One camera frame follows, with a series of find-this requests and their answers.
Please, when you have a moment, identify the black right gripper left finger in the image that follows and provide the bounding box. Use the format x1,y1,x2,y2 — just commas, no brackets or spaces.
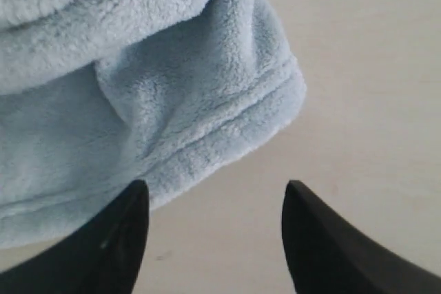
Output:
1,180,150,293

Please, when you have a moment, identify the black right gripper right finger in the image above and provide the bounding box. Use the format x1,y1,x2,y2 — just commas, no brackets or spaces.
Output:
281,180,440,294

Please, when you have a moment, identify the light blue fluffy towel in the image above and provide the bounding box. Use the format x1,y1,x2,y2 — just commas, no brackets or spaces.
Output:
1,0,306,249

